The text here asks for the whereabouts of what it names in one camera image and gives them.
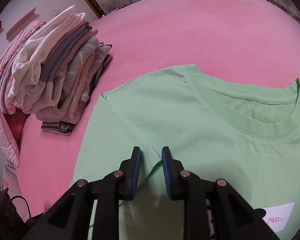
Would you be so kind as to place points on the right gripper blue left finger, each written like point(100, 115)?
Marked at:
point(129, 179)

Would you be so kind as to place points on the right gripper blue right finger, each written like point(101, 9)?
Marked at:
point(172, 169)

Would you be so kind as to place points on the light green t-shirt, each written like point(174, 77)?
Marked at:
point(245, 134)

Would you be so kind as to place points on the stack of folded clothes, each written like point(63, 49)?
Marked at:
point(57, 70)

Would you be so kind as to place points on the folded pink quilts pile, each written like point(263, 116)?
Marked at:
point(11, 119)

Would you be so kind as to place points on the pink bed blanket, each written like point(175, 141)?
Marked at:
point(242, 41)

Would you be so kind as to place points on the pink wall shelf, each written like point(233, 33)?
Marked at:
point(20, 22)

